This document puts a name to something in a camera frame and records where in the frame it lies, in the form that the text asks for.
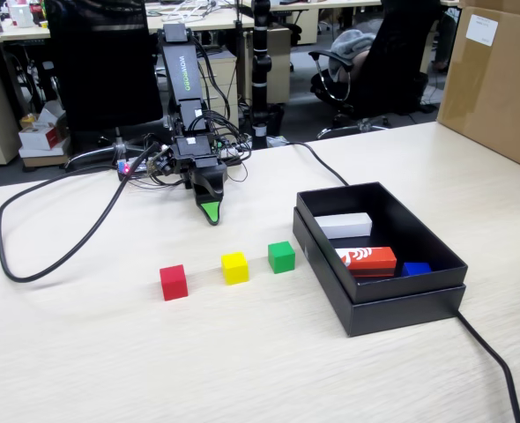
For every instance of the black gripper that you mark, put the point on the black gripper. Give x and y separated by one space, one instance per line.
194 152

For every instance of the yellow wooden cube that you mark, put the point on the yellow wooden cube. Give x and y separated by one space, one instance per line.
235 269

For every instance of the green wooden cube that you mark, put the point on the green wooden cube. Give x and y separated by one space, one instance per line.
281 258

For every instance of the red wooden cube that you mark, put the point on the red wooden cube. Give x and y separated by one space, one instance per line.
174 284

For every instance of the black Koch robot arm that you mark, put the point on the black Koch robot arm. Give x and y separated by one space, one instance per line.
178 66

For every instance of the white small box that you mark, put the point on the white small box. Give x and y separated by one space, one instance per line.
348 227

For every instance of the black cardboard box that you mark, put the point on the black cardboard box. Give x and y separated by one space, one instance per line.
418 247

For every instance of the white box pink label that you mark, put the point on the white box pink label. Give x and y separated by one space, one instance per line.
20 15

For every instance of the large brown cardboard box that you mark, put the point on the large brown cardboard box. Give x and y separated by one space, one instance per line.
498 88

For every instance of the small board green LED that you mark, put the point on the small board green LED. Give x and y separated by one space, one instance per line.
227 150

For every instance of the controller board red LED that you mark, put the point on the controller board red LED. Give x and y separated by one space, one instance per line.
130 168

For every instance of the black articulated stand pole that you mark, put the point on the black articulated stand pole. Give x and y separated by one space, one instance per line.
260 66

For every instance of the brown cabinet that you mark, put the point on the brown cabinet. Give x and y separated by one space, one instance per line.
280 66

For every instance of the black mesh office chair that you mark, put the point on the black mesh office chair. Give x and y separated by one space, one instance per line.
101 66

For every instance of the orange matchbox white print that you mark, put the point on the orange matchbox white print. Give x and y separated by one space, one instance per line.
374 262

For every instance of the open white carton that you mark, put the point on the open white carton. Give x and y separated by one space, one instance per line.
50 112

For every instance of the white red carton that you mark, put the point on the white red carton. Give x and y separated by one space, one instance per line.
39 136

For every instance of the white laptop stand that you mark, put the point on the white laptop stand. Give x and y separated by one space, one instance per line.
185 15

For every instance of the yellow tape roll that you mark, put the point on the yellow tape roll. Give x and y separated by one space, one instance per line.
28 120

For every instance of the grey cloth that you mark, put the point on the grey cloth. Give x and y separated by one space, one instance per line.
352 44

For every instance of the blue wooden cube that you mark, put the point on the blue wooden cube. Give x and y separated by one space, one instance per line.
416 269

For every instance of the black chrome office chair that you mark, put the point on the black chrome office chair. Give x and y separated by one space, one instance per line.
396 66

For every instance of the beige background desk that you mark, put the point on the beige background desk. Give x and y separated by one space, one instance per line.
17 31

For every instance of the cola bottle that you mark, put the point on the cola bottle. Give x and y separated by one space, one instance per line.
36 11

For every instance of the white shipping label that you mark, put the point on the white shipping label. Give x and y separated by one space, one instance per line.
482 28

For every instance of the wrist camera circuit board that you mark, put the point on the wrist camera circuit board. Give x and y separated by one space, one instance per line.
158 161

